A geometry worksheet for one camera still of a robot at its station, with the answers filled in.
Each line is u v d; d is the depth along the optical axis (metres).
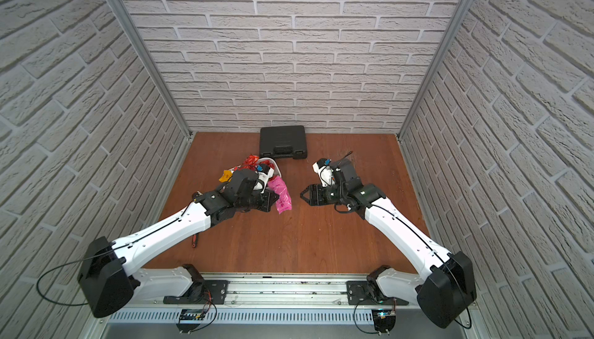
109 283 0.38
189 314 0.73
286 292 0.76
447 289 0.38
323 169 0.67
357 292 0.74
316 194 0.66
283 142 1.17
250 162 0.97
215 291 0.74
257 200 0.67
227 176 0.92
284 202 0.78
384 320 0.70
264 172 0.70
